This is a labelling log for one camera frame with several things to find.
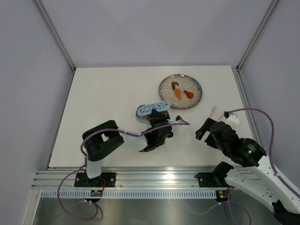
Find light blue lunch box lid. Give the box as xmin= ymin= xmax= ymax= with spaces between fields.
xmin=136 ymin=101 xmax=171 ymax=117

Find light blue lunch box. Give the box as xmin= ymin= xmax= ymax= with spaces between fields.
xmin=135 ymin=110 xmax=170 ymax=125

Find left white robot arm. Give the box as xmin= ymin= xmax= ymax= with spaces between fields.
xmin=81 ymin=109 xmax=173 ymax=187

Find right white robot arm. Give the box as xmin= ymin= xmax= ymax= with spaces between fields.
xmin=195 ymin=118 xmax=300 ymax=225

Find orange carrot food piece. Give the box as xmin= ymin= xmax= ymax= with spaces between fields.
xmin=174 ymin=89 xmax=181 ymax=99

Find speckled ceramic plate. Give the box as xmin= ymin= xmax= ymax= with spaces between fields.
xmin=158 ymin=74 xmax=203 ymax=109

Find orange chicken leg piece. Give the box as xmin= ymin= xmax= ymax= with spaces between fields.
xmin=184 ymin=90 xmax=194 ymax=99

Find brown mushroom food piece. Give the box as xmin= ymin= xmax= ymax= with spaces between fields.
xmin=171 ymin=82 xmax=179 ymax=90

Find right small circuit board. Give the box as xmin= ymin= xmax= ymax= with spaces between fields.
xmin=215 ymin=190 xmax=230 ymax=203

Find small circuit board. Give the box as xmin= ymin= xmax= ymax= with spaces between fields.
xmin=90 ymin=190 xmax=103 ymax=197
xmin=215 ymin=190 xmax=230 ymax=203

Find left small circuit board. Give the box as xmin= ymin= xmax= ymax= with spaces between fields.
xmin=90 ymin=190 xmax=103 ymax=197

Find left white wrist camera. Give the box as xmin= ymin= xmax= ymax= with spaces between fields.
xmin=167 ymin=115 xmax=185 ymax=125

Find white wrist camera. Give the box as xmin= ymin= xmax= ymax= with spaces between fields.
xmin=167 ymin=115 xmax=185 ymax=125
xmin=224 ymin=111 xmax=240 ymax=128

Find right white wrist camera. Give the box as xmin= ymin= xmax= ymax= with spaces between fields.
xmin=224 ymin=111 xmax=240 ymax=128

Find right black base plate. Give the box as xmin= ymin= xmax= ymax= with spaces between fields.
xmin=195 ymin=172 xmax=229 ymax=188

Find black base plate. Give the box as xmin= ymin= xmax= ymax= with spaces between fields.
xmin=74 ymin=172 xmax=116 ymax=188
xmin=195 ymin=172 xmax=229 ymax=188

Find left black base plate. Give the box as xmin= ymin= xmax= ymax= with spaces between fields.
xmin=74 ymin=172 xmax=116 ymax=188

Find right aluminium frame post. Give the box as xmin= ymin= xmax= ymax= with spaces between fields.
xmin=236 ymin=0 xmax=280 ymax=73

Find aluminium frame post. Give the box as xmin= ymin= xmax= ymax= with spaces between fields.
xmin=236 ymin=0 xmax=280 ymax=73
xmin=32 ymin=0 xmax=76 ymax=75

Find aluminium mounting rail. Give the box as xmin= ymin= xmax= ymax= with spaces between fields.
xmin=31 ymin=165 xmax=285 ymax=189

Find white slotted cable duct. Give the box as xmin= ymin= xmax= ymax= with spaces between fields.
xmin=41 ymin=189 xmax=216 ymax=199

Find left aluminium frame post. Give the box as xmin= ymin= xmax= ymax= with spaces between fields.
xmin=32 ymin=0 xmax=76 ymax=75

